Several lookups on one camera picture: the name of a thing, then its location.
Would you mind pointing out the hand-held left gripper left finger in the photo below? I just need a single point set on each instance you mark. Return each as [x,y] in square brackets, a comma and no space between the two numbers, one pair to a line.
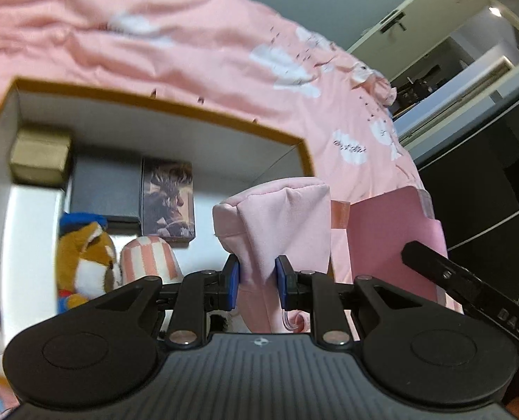
[231,282]

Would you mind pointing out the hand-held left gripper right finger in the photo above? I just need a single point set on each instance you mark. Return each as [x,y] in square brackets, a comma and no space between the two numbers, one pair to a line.
[282,282]

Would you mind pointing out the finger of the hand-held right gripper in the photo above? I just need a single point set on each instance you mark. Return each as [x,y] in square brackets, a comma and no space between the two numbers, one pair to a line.
[439,271]

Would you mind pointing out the pink folder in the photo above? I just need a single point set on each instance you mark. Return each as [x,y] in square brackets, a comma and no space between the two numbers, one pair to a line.
[386,236]

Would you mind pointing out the pink fabric pouch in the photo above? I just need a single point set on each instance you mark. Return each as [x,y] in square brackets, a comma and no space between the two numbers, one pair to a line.
[277,218]

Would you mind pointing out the orange-edged white cardboard box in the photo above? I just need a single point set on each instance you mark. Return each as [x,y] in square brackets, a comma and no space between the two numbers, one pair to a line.
[224,148]

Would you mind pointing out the pink striped cup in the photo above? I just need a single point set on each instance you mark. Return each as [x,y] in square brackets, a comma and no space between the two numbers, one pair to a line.
[152,258]

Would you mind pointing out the black cabinet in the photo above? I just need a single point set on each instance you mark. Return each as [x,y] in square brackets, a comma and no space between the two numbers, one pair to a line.
[482,175]

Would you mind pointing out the picture-print card box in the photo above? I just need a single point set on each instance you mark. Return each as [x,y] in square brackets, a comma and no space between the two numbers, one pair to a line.
[167,197]

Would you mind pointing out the brown fox plush toy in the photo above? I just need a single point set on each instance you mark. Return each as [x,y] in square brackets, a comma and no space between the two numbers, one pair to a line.
[86,262]

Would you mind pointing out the dark grey box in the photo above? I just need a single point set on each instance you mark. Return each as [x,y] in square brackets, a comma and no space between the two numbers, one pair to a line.
[104,183]

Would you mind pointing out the small gold box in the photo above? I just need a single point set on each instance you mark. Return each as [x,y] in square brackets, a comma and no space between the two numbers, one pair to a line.
[40,157]

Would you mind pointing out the pink cloud-print duvet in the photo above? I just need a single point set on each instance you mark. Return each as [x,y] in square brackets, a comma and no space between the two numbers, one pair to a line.
[154,52]

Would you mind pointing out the white door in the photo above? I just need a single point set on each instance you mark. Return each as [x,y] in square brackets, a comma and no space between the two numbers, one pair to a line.
[430,13]

